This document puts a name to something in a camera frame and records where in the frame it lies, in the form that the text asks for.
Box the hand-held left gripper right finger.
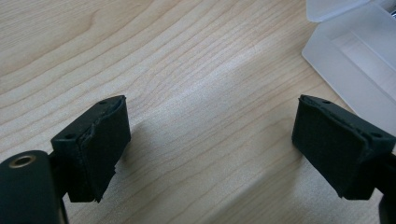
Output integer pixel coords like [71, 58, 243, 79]
[290, 94, 396, 201]

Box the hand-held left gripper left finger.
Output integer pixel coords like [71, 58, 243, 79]
[50, 94, 132, 203]

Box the translucent plastic pencil case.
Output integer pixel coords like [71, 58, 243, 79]
[301, 0, 396, 137]

